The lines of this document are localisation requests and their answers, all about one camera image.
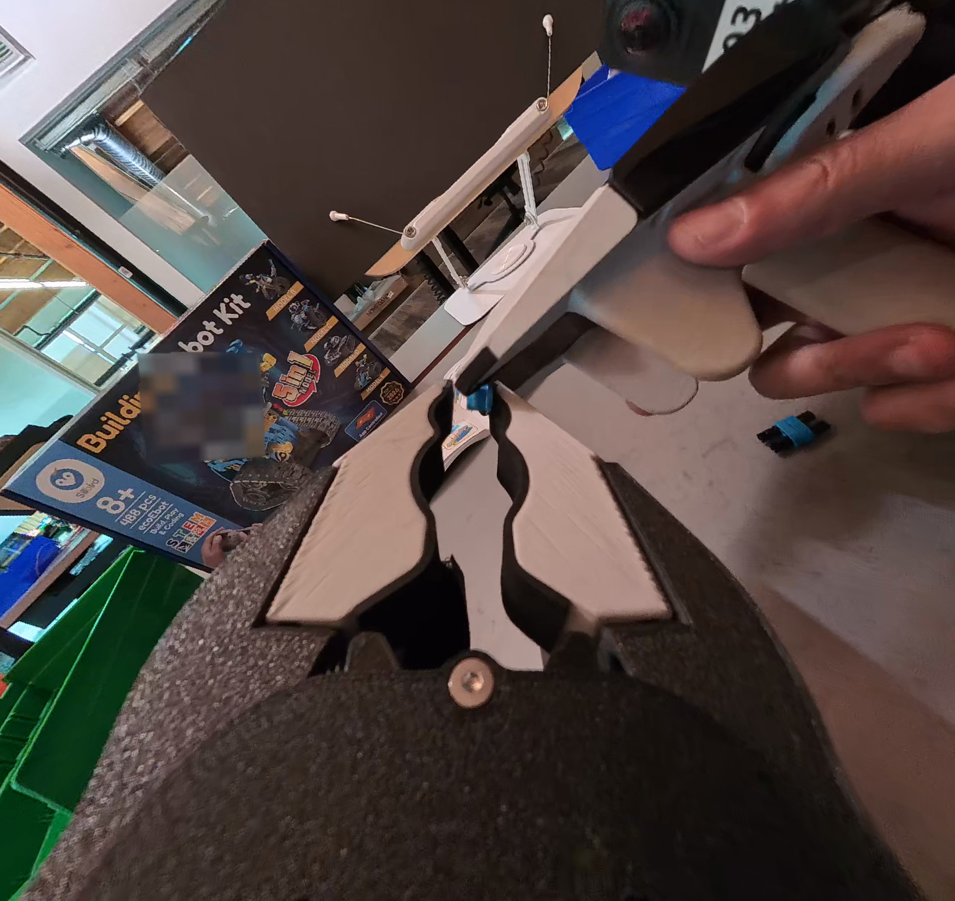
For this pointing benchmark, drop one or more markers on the person's right hand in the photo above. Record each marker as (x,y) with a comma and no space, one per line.
(821,192)

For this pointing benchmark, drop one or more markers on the white folding stand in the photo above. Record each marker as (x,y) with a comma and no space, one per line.
(477,170)

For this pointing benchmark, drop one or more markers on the blue sticker sheet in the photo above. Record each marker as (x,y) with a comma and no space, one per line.
(462,442)

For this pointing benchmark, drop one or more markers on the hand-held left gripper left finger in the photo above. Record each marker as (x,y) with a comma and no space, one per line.
(351,535)

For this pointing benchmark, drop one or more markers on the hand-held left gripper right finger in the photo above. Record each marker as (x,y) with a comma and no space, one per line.
(589,535)

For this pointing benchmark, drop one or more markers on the dark blue toy box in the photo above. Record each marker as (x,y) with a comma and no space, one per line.
(186,431)

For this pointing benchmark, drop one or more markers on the tan wooden board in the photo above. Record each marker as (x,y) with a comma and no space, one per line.
(388,263)

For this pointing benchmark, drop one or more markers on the blue plastic bin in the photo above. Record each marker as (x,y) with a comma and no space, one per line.
(619,117)

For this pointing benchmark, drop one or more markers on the black flat device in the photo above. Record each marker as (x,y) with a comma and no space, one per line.
(336,95)

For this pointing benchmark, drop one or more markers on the green container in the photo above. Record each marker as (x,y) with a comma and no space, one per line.
(74,692)

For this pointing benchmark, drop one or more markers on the blue angled panel piece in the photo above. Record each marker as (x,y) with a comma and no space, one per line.
(482,397)

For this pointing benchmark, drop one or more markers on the brown cardboard box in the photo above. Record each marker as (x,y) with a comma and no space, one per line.
(382,300)

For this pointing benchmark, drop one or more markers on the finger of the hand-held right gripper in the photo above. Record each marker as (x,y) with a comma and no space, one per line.
(552,274)

